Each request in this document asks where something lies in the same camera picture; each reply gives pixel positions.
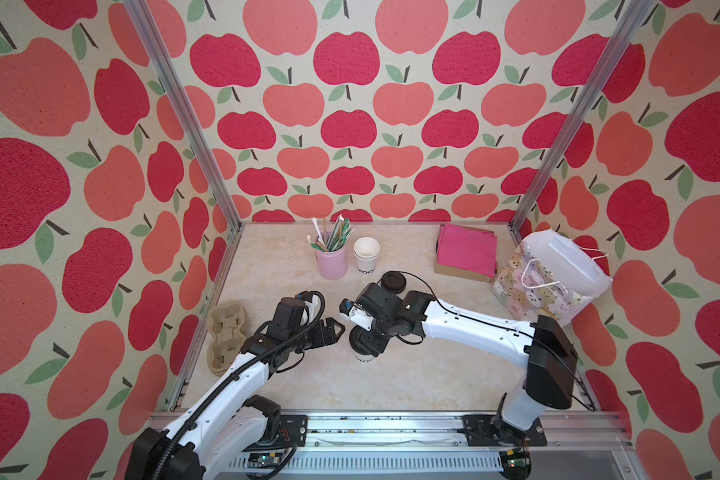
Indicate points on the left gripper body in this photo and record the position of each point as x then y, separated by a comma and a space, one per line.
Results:
294, 338

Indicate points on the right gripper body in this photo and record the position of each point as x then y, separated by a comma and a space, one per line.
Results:
379, 326

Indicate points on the black cup lid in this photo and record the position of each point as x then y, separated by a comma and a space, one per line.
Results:
358, 341

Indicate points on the white paper coffee cup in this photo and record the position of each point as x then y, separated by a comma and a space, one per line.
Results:
365, 358

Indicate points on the white patterned gift bag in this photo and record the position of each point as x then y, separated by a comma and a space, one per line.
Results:
550, 275

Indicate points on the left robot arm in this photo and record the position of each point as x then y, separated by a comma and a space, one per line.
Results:
231, 416

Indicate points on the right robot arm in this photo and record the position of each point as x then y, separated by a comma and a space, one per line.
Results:
539, 346

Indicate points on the stack of black lids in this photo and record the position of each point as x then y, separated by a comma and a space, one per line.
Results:
393, 281

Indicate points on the cardboard cup carrier stack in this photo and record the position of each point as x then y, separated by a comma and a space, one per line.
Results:
224, 325

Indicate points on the pink straw holder cup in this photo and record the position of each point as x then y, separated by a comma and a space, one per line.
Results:
332, 265

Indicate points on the stack of white paper cups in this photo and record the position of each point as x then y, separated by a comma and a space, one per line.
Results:
366, 251

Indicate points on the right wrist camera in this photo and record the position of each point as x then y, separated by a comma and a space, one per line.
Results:
349, 311

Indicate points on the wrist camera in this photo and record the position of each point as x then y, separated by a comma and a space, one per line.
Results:
349, 311
314, 305

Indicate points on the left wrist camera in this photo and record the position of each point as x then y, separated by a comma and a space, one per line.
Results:
314, 305

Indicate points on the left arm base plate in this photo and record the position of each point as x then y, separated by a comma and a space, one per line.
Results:
282, 432

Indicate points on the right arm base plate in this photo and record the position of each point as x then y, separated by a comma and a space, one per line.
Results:
484, 431

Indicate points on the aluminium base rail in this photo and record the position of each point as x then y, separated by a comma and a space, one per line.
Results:
427, 445

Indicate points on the left frame post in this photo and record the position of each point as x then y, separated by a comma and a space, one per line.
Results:
148, 31

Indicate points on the frame post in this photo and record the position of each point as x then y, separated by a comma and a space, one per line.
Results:
627, 26
148, 31

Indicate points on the right frame post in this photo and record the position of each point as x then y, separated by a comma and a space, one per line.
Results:
627, 26

